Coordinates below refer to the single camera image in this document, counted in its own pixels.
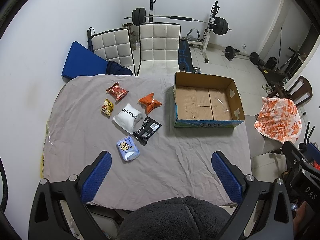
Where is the dark red snack packet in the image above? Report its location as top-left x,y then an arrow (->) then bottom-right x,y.
106,82 -> 129,101

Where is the grey plastic chair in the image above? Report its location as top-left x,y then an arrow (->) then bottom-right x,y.
245,115 -> 283,157

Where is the floor barbell with plates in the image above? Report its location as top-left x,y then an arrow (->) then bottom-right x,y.
223,46 -> 260,65

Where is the black foil packet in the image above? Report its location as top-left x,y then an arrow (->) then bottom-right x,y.
133,116 -> 161,146

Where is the white quilted chair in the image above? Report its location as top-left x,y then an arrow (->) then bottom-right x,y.
87,27 -> 136,75
136,23 -> 181,76

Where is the orange white patterned cloth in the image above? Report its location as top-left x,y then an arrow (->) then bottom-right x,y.
254,97 -> 302,144

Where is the orange snack packet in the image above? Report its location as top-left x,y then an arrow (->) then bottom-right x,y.
138,93 -> 162,115

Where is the blue foam cushion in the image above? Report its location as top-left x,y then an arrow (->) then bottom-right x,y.
61,41 -> 107,80

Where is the yellow snack packet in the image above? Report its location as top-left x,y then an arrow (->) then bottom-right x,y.
101,99 -> 114,117

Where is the light blue tissue pack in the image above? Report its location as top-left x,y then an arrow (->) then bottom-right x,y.
117,136 -> 140,162

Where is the grey table cloth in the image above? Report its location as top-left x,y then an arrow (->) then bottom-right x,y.
43,75 -> 251,210

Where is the white quilted chair right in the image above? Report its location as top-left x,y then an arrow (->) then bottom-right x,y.
136,23 -> 181,76

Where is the white soft pouch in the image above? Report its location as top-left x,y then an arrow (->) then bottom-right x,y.
113,103 -> 143,134

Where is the racked barbell with plates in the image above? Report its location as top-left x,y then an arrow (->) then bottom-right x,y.
124,8 -> 231,35

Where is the dark fleece clothing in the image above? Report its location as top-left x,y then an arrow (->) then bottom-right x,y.
116,197 -> 231,239

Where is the black blue weight bench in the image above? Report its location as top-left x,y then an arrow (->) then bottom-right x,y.
178,40 -> 194,73

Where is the brown wooden chair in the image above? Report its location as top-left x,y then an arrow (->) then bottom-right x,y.
267,76 -> 313,108

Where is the white barbell rack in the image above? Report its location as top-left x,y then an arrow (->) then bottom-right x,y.
148,0 -> 220,63

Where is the dark blue cloth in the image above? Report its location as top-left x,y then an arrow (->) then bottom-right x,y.
106,61 -> 133,75

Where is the white quilted chair left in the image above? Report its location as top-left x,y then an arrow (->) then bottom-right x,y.
87,27 -> 136,75

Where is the open cardboard box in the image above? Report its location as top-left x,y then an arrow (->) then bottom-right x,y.
174,72 -> 245,128

